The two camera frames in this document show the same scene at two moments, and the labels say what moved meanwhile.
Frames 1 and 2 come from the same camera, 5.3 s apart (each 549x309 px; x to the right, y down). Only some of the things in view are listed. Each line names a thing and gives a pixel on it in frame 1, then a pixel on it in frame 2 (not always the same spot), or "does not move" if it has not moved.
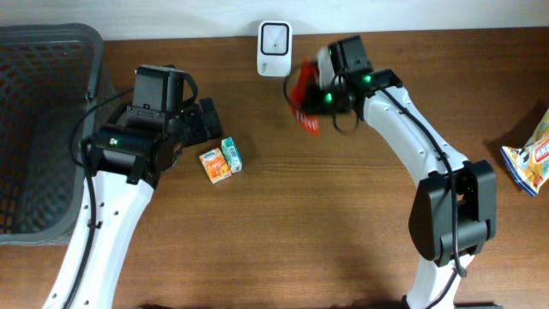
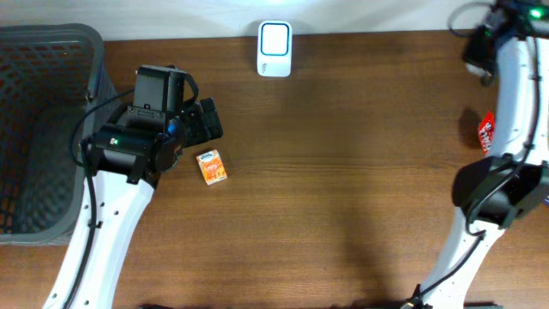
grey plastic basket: x=49 y=74 does not move
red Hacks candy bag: x=307 y=118 → x=485 y=131
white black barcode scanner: x=274 y=49 does not move
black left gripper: x=200 y=131 does not move
